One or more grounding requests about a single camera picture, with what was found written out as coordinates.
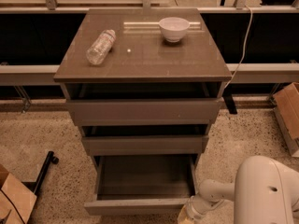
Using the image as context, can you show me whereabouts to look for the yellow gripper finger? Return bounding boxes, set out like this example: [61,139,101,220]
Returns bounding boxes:
[177,207,194,224]

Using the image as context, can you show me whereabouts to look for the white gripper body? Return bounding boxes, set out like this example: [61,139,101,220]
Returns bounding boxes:
[186,195,228,223]

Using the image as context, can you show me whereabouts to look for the grey bottom drawer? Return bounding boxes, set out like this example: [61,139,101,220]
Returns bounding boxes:
[84,154,197,216]

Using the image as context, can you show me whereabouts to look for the grey drawer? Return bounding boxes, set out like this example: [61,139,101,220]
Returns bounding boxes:
[82,134,208,156]
[65,91,222,127]
[84,154,197,216]

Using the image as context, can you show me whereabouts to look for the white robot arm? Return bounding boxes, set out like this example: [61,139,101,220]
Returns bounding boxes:
[178,156,299,224]

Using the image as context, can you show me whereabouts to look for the grey middle drawer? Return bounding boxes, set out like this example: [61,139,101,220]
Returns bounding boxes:
[82,134,208,156]

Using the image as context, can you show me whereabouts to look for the grey top drawer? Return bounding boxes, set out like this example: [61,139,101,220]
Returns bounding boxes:
[65,91,222,127]

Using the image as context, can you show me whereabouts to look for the grey drawer cabinet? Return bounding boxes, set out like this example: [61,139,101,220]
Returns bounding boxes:
[53,7,233,170]

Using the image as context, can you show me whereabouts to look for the cardboard box right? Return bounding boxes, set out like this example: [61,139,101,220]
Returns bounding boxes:
[274,82,299,158]

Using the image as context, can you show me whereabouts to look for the cardboard box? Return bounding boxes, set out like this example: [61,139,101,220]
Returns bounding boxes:
[274,82,299,158]
[0,164,36,224]

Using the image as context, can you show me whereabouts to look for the black wheeled stand leg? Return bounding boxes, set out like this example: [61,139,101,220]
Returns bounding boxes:
[24,151,59,195]

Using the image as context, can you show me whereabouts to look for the cardboard box left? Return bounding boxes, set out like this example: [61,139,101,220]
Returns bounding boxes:
[0,164,36,224]

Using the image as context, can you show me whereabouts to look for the clear plastic water bottle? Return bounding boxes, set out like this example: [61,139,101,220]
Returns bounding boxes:
[86,29,116,65]

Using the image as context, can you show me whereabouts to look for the white ceramic bowl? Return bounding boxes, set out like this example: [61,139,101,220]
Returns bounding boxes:
[159,17,190,43]

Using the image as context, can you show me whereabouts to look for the white cable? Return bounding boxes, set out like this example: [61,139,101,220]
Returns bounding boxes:
[222,6,254,91]

